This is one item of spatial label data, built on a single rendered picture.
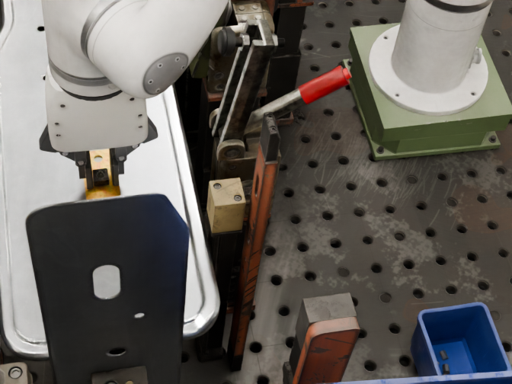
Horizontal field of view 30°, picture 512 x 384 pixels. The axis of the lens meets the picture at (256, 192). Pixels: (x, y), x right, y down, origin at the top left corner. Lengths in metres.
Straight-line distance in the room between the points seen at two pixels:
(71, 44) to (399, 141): 0.76
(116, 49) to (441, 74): 0.77
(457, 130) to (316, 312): 0.79
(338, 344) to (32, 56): 0.59
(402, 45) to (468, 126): 0.17
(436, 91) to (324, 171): 0.21
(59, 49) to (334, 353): 0.36
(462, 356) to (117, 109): 0.64
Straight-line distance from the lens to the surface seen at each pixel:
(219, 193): 1.00
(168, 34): 0.79
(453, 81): 1.51
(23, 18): 1.26
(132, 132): 0.99
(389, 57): 1.55
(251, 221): 1.02
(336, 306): 0.79
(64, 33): 0.86
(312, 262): 1.40
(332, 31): 1.71
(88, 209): 0.66
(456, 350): 1.37
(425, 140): 1.53
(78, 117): 0.96
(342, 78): 1.01
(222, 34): 0.94
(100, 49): 0.82
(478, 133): 1.56
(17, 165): 1.11
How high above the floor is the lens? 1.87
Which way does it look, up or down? 54 degrees down
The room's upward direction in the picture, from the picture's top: 9 degrees clockwise
